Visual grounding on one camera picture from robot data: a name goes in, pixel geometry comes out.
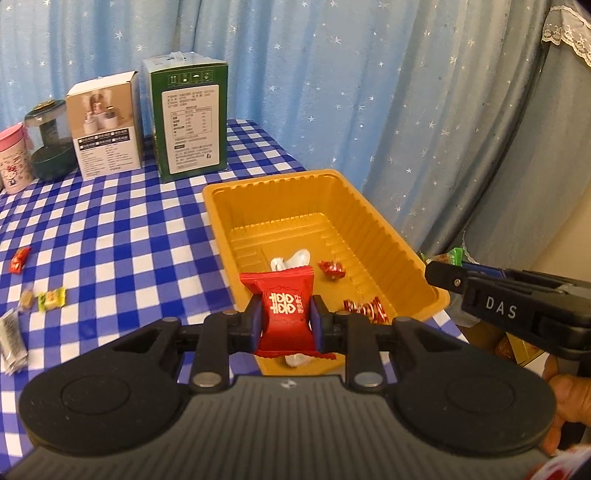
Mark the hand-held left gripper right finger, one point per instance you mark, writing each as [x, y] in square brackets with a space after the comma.
[316, 325]

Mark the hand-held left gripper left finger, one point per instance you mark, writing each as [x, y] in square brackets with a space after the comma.
[255, 323]

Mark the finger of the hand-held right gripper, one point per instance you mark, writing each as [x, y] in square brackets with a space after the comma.
[498, 273]
[445, 277]

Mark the large red snack packet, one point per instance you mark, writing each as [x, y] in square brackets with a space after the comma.
[286, 323]

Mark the white candy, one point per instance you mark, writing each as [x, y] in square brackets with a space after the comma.
[295, 360]
[288, 261]

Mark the red white candy packet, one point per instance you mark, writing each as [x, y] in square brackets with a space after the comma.
[364, 308]

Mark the red twist-wrapped candy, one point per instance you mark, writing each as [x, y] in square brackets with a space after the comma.
[332, 269]

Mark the yellow plastic tray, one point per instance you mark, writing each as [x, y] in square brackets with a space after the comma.
[295, 207]

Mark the silver candy bar wrapper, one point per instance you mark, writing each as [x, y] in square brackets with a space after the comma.
[13, 341]

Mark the person's right hand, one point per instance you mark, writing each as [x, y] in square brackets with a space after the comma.
[575, 397]

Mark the cardboard box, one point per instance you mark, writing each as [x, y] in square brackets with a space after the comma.
[508, 350]

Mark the grey lace-trimmed curtain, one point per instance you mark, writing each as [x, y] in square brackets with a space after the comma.
[531, 161]

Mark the red white patterned cloth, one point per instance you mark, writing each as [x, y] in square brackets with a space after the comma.
[561, 468]

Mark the blue white checkered tablecloth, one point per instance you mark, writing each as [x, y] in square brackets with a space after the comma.
[115, 240]

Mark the green carton box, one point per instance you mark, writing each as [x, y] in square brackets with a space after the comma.
[189, 129]

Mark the green yellow candy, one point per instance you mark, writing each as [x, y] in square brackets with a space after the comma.
[51, 298]

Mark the blue star curtain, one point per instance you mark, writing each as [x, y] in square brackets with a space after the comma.
[346, 92]

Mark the tan candy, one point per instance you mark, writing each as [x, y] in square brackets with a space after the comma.
[27, 299]

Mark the white product box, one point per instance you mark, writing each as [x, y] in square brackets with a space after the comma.
[104, 138]

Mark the small red candy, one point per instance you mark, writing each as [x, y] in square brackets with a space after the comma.
[21, 260]

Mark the dark green jar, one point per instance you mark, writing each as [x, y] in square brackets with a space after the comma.
[51, 159]

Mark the pink cartoon cup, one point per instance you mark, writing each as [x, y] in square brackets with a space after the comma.
[14, 161]

